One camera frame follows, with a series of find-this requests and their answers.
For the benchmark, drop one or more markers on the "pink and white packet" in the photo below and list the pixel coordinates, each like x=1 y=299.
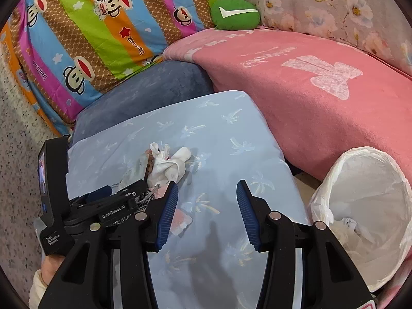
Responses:
x=182 y=222

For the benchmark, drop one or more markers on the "green plush cushion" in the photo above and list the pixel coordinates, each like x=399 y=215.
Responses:
x=235 y=17

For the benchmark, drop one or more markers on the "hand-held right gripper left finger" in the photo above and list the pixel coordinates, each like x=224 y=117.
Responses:
x=167 y=212

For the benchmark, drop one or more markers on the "floral print blanket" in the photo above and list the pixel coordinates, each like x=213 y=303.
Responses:
x=322 y=3

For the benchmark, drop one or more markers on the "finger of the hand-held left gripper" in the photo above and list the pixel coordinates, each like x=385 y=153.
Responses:
x=96 y=193
x=116 y=212

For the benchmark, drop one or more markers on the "white bin with plastic liner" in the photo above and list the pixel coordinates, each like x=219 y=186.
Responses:
x=370 y=183

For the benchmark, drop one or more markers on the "pink blanket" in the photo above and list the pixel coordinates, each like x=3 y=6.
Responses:
x=305 y=103

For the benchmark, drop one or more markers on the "white cloth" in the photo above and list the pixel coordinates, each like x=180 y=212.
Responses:
x=167 y=167

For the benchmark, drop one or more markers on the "leopard print scrap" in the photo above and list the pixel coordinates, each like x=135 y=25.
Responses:
x=149 y=196

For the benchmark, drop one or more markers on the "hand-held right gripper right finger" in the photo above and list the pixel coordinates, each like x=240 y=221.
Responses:
x=246 y=212

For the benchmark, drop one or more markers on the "person's left forearm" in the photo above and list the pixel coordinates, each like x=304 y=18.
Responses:
x=38 y=286

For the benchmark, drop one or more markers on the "striped monkey print quilt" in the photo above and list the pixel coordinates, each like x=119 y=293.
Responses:
x=96 y=22

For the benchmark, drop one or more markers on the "blue-grey cushion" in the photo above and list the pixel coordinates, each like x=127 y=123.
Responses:
x=144 y=93

